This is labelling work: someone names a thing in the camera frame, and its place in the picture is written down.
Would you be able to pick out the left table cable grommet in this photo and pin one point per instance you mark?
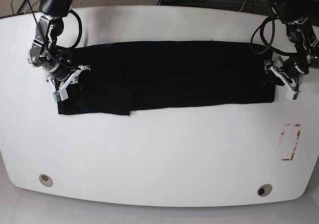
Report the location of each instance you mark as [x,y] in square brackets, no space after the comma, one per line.
[45,180]

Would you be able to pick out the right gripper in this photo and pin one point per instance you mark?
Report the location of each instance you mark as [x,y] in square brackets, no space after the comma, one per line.
[67,76]

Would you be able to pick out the red tape rectangle marking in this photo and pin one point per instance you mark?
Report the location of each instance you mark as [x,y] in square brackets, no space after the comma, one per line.
[288,141]

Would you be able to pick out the black t-shirt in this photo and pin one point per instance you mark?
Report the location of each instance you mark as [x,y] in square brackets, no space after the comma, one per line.
[148,75]

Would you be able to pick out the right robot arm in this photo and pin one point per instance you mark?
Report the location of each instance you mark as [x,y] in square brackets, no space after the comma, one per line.
[58,61]

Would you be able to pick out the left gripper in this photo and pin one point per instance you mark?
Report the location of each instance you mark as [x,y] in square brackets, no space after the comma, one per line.
[285,72]

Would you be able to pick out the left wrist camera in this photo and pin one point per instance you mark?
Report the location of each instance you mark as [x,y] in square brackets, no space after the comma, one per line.
[292,93]

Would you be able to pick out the table cable grommet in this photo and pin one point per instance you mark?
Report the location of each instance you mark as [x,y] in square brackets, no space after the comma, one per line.
[45,180]
[264,190]

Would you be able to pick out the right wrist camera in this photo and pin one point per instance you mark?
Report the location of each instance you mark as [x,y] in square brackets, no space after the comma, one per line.
[60,95]

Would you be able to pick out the right table cable grommet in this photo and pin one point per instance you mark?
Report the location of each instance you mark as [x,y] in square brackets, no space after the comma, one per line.
[264,190]

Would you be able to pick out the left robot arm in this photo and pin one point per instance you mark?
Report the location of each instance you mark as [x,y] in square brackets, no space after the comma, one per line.
[297,16]

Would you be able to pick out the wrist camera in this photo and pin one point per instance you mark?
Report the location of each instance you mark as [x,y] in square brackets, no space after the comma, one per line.
[292,93]
[60,95]

